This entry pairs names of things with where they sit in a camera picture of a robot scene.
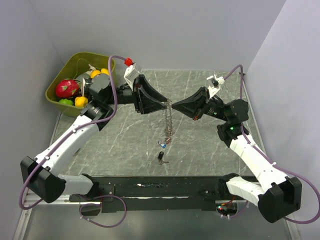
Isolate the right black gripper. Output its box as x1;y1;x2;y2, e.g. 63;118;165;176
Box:
171;86;230;123

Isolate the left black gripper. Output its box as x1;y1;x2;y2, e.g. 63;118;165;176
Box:
105;74;167;114

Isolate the metal disc keyring organizer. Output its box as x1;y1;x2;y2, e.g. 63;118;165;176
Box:
164;98;174;139

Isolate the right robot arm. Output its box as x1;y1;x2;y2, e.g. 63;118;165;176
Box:
171;87;302;223

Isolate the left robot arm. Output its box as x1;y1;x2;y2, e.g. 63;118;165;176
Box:
20;73;168;203

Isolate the yellow lemon toy back right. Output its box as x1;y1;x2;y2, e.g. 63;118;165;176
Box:
100;68;110;76

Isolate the yellow lemon toy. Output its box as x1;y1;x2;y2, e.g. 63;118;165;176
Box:
74;96;89;108
100;68;110;76
90;69;101;79

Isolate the yellow lemon toy back left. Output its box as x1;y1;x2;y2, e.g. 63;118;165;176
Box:
90;69;101;79

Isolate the black wrapped cup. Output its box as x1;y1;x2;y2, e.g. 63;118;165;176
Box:
80;78;92;97

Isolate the grey spray bottle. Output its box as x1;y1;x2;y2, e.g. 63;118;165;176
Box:
75;64;96;82

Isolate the yellow lemon toy front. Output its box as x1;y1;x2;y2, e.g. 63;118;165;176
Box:
74;96;89;108

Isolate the olive green plastic bin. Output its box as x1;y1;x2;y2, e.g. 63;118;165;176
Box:
45;52;109;118

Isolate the red dragon fruit toy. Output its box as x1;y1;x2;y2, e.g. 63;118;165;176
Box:
55;79;80;99

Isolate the green lime toy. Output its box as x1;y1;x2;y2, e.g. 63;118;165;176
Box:
58;98;74;106

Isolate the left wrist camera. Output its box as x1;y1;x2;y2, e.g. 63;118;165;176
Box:
123;57;142;90

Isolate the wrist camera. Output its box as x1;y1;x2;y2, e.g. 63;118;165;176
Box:
123;57;142;90
206;74;225;99

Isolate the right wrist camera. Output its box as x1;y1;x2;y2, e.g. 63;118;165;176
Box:
206;74;225;99

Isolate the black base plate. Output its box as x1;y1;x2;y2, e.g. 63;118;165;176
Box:
69;176;242;213

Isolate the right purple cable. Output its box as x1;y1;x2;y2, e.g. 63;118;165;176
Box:
219;64;318;224

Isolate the aluminium rail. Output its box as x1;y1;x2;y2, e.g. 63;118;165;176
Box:
13;195;105;240

